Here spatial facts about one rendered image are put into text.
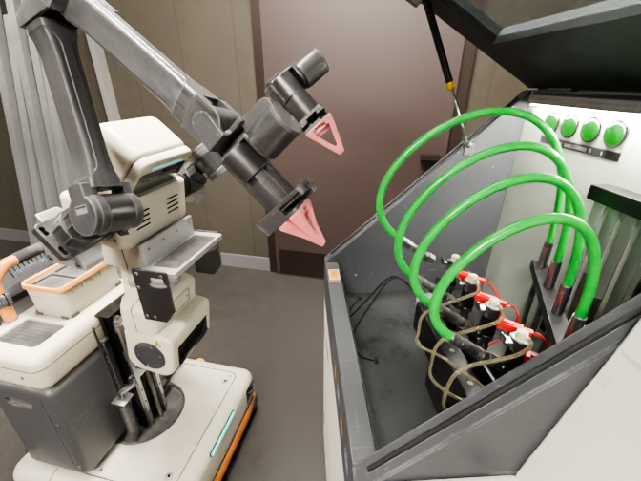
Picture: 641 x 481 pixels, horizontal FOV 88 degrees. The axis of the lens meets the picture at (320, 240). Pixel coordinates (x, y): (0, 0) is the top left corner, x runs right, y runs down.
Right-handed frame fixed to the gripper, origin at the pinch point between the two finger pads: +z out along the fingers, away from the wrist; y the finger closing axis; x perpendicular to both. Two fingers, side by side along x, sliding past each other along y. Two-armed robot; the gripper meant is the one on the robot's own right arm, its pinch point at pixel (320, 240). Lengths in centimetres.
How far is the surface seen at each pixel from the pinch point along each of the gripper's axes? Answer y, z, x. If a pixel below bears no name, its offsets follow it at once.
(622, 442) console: 19.3, 32.0, -21.0
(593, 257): 29.1, 24.2, -3.4
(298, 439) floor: -100, 75, 44
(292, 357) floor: -112, 64, 91
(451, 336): 8.4, 21.8, -7.9
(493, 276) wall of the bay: 10, 56, 52
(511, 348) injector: 13.2, 30.6, -5.3
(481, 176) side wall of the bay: 25, 26, 54
